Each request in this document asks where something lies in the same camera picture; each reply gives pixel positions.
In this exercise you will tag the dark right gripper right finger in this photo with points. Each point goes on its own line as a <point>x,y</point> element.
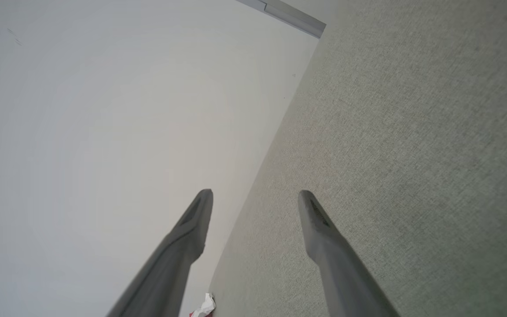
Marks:
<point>341,268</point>

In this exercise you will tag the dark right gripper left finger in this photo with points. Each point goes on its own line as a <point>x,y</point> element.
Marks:
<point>170,264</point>

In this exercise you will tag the red and white jersey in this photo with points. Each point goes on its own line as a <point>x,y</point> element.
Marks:
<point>205,307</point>

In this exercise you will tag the grey-green fabric sofa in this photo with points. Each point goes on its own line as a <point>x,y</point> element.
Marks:
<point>390,154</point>

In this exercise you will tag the grey metal trim rail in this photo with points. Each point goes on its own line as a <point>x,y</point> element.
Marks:
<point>288,15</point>

